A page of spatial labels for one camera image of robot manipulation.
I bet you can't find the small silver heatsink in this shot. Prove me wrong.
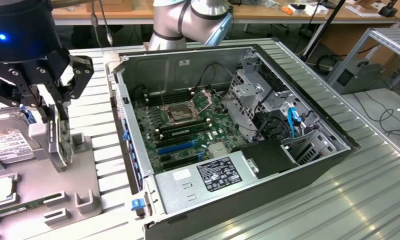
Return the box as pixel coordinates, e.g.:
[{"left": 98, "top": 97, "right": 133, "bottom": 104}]
[{"left": 208, "top": 143, "right": 229, "bottom": 157}]

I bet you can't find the open black PC case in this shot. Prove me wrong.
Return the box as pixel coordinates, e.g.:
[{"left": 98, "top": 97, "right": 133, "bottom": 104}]
[{"left": 103, "top": 44, "right": 360, "bottom": 240}]

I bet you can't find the wooden desk with white frame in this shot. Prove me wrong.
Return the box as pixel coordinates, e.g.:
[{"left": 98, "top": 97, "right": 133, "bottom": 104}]
[{"left": 50, "top": 0, "right": 400, "bottom": 27}]

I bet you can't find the short black expansion slot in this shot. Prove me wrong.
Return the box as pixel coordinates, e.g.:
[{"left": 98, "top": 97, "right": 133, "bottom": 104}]
[
  {"left": 158, "top": 153, "right": 201, "bottom": 163},
  {"left": 161, "top": 158, "right": 201, "bottom": 171}
]

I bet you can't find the green RAM stick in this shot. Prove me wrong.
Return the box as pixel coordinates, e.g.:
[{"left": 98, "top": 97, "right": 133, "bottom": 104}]
[{"left": 0, "top": 197, "right": 59, "bottom": 218}]

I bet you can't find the long black expansion slot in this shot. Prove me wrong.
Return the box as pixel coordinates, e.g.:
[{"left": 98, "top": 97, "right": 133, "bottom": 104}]
[{"left": 154, "top": 138, "right": 193, "bottom": 149}]

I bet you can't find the blue SATA wire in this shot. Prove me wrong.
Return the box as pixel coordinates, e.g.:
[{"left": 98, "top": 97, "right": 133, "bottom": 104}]
[{"left": 285, "top": 106, "right": 302, "bottom": 140}]

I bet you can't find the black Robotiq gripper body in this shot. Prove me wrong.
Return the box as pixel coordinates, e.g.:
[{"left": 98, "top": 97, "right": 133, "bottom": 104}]
[{"left": 0, "top": 0, "right": 71, "bottom": 88}]

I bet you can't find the thin metal locking lever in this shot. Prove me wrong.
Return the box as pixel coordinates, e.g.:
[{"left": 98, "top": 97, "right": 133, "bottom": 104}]
[{"left": 157, "top": 85, "right": 166, "bottom": 112}]

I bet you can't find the white box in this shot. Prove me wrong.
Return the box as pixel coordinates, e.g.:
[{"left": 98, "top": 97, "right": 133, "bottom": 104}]
[{"left": 302, "top": 5, "right": 329, "bottom": 15}]

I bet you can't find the grey equipment box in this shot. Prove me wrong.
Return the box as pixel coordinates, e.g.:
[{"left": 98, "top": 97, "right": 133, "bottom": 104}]
[{"left": 334, "top": 61, "right": 393, "bottom": 95}]

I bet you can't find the silver power supply unit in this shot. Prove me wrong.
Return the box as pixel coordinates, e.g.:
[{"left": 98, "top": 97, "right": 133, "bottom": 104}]
[{"left": 151, "top": 152, "right": 260, "bottom": 216}]

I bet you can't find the black RAM slot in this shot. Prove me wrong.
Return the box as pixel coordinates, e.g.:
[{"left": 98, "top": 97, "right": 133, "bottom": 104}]
[
  {"left": 142, "top": 90, "right": 191, "bottom": 99},
  {"left": 145, "top": 94, "right": 191, "bottom": 105}
]

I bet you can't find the black tripod pole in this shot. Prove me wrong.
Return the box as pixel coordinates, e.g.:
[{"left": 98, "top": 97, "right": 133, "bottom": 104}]
[{"left": 298, "top": 0, "right": 348, "bottom": 61}]

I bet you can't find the grey parts rack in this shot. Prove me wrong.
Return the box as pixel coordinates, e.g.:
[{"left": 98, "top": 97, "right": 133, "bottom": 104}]
[{"left": 0, "top": 121, "right": 103, "bottom": 240}]

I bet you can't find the graphics card with black fan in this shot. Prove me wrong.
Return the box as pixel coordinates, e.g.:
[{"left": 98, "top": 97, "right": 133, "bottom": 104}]
[{"left": 45, "top": 102, "right": 75, "bottom": 169}]

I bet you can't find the black plastic shroud box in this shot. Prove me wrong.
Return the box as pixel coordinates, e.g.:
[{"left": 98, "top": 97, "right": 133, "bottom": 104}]
[{"left": 230, "top": 138, "right": 300, "bottom": 180}]

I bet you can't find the hard disk with blue rail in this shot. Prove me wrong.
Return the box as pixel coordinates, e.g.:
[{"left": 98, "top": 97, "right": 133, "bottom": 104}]
[{"left": 0, "top": 104, "right": 42, "bottom": 165}]

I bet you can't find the blue expansion slot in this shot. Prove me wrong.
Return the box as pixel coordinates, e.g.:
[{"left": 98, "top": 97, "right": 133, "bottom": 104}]
[{"left": 157, "top": 143, "right": 201, "bottom": 155}]

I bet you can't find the aluminium profile frame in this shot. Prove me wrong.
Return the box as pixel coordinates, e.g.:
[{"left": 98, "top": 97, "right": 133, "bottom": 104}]
[{"left": 324, "top": 27, "right": 400, "bottom": 88}]

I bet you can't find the black desk device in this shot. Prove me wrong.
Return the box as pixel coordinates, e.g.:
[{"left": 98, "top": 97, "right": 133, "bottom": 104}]
[{"left": 377, "top": 0, "right": 400, "bottom": 18}]

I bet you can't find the green motherboard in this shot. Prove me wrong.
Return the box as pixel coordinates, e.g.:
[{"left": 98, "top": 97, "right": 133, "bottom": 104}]
[{"left": 131, "top": 92, "right": 250, "bottom": 175}]

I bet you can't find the CPU socket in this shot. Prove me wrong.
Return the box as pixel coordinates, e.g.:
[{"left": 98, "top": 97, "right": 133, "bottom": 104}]
[{"left": 163, "top": 102, "right": 196, "bottom": 125}]

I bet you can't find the metal disk bay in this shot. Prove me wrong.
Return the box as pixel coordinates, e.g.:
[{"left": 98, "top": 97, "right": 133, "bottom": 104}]
[{"left": 278, "top": 129, "right": 342, "bottom": 167}]

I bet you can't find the wooden block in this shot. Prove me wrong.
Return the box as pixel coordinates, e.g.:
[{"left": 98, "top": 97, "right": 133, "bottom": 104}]
[{"left": 344, "top": 0, "right": 382, "bottom": 18}]

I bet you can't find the black looped wire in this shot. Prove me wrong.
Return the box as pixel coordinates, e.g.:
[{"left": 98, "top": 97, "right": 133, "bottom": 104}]
[{"left": 191, "top": 62, "right": 236, "bottom": 91}]

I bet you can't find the thin cable with silver connector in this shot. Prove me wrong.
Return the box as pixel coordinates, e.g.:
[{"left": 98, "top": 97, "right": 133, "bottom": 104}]
[{"left": 89, "top": 0, "right": 115, "bottom": 47}]

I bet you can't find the silver metal drive cage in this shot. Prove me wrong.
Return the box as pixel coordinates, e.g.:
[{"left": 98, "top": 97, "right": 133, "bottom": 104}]
[{"left": 225, "top": 68, "right": 288, "bottom": 126}]

